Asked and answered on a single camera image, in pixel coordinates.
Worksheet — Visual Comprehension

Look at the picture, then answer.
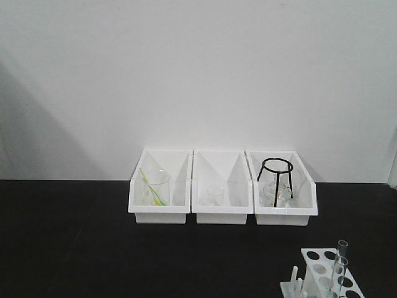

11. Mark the clear glass test tube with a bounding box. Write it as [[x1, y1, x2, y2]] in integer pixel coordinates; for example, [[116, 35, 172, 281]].
[[332, 240, 349, 278], [326, 255, 348, 298]]

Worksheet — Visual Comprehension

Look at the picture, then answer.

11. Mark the white test tube rack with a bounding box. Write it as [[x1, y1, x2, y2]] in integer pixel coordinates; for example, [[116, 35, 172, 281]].
[[280, 248, 364, 297]]

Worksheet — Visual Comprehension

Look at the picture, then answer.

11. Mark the small glass beaker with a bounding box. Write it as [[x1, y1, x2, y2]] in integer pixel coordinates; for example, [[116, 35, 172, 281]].
[[207, 184, 224, 206]]

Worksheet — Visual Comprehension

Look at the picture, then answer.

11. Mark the white middle storage bin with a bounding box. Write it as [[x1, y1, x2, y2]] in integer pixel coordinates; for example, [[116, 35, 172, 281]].
[[191, 150, 254, 225]]

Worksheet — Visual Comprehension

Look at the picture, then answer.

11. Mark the white storage bin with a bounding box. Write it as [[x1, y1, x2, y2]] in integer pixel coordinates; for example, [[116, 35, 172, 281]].
[[245, 150, 318, 226], [128, 149, 193, 224], [191, 150, 254, 225]]

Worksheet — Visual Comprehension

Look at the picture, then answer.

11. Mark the large glass beaker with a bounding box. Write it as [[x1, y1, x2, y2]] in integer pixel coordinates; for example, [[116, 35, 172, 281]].
[[140, 169, 170, 206]]

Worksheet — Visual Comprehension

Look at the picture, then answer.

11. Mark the white left storage bin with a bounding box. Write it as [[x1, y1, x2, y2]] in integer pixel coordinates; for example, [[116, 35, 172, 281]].
[[128, 149, 193, 224]]

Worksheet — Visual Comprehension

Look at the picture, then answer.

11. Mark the yellow green stirring stick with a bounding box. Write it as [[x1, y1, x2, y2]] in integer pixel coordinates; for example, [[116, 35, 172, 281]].
[[139, 168, 166, 205]]

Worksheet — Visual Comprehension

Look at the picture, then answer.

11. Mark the round glass flask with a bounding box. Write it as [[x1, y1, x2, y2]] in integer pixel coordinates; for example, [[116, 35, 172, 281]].
[[262, 174, 292, 208]]

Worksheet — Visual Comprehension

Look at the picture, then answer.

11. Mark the white right storage bin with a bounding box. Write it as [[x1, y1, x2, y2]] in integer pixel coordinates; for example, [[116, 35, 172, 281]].
[[245, 150, 318, 226]]

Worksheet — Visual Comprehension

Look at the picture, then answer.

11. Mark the black wire tripod stand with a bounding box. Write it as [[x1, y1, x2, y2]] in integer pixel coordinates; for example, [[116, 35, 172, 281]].
[[257, 157, 293, 207]]

